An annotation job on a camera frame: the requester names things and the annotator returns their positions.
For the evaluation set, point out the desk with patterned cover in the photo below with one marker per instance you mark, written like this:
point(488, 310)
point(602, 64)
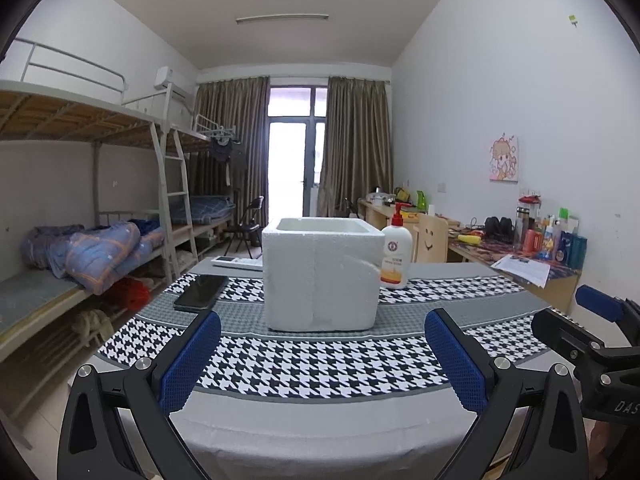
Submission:
point(475, 255)

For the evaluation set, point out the large white metal bunk bed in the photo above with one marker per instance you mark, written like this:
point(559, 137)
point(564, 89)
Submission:
point(75, 115)

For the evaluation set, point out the white remote control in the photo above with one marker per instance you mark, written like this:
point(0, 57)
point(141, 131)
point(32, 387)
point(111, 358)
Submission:
point(235, 262)

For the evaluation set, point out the blue plaid quilt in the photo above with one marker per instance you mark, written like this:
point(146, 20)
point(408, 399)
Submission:
point(105, 255)

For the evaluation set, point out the row of toiletry bottles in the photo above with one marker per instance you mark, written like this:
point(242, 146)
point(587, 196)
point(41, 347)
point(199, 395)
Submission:
point(550, 240)

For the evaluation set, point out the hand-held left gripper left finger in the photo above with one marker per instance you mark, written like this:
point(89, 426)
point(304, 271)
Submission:
point(192, 360)

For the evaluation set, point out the dark blue blanket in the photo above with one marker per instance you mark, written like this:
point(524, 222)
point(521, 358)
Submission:
point(45, 250)

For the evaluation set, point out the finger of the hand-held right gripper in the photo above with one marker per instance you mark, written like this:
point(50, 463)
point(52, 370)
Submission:
point(565, 335)
point(597, 302)

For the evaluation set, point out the white bunk bed ladder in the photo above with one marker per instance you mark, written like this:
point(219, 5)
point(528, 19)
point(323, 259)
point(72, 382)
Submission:
point(175, 195)

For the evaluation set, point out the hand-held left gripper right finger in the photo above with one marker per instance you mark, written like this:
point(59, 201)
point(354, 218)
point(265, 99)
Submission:
point(457, 360)

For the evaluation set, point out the yellow object on desk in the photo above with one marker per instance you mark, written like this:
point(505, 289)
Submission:
point(470, 239)

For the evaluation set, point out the green wall hook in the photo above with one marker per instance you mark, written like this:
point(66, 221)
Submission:
point(573, 19)

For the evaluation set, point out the pink cartoon wall poster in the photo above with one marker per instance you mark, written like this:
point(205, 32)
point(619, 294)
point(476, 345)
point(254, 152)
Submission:
point(504, 159)

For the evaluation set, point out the yellow bag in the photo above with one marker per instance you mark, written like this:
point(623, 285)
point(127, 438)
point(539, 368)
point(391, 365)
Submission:
point(402, 194)

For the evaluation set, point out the white foam box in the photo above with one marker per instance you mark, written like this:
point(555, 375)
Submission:
point(320, 280)

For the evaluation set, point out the dark hanging clothes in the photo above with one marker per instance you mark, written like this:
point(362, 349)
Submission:
point(235, 162)

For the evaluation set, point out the black folding chair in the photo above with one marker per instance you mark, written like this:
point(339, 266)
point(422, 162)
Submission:
point(245, 232)

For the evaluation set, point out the brown curtain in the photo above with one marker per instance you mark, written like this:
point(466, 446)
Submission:
point(357, 145)
point(240, 125)

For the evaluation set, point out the beige cloth bundle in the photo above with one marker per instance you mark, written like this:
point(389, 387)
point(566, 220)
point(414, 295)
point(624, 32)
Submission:
point(92, 327)

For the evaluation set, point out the wooden chair with smiley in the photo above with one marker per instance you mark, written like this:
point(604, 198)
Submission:
point(432, 240)

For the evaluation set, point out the red bag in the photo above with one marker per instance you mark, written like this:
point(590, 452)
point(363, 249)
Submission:
point(127, 294)

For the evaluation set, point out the ceiling tube light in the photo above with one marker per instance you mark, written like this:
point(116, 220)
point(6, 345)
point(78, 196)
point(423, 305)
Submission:
point(282, 18)

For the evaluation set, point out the white lotion pump bottle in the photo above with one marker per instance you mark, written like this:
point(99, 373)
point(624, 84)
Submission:
point(395, 265)

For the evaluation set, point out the printed paper sheet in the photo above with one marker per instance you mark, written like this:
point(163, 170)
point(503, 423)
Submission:
point(522, 270)

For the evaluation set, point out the blue checked bedding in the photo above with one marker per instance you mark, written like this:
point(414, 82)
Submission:
point(205, 209)

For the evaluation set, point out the black smartphone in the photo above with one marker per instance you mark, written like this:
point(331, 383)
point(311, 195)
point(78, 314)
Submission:
point(200, 292)

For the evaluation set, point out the small white metal bunk bed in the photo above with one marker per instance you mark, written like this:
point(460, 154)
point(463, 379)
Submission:
point(200, 137)

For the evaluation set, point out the light wooden desk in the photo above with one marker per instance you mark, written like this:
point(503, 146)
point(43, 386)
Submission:
point(375, 212)

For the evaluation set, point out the glass balcony door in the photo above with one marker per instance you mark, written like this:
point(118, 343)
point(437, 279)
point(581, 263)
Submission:
point(295, 160)

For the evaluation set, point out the white air conditioner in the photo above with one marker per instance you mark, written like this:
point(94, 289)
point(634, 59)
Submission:
point(170, 80)

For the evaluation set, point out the black headphones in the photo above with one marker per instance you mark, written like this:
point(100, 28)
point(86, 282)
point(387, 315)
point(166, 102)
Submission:
point(499, 227)

